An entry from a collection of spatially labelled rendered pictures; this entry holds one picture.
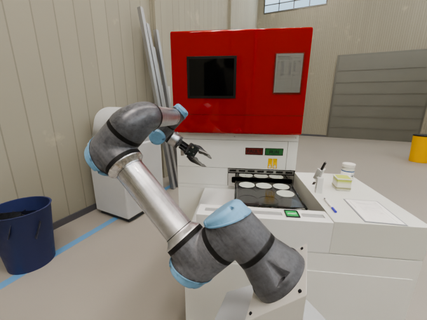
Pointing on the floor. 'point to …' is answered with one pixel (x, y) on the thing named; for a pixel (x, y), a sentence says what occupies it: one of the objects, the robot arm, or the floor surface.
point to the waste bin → (26, 234)
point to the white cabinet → (328, 287)
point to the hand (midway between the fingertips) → (206, 161)
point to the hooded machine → (126, 209)
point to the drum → (419, 148)
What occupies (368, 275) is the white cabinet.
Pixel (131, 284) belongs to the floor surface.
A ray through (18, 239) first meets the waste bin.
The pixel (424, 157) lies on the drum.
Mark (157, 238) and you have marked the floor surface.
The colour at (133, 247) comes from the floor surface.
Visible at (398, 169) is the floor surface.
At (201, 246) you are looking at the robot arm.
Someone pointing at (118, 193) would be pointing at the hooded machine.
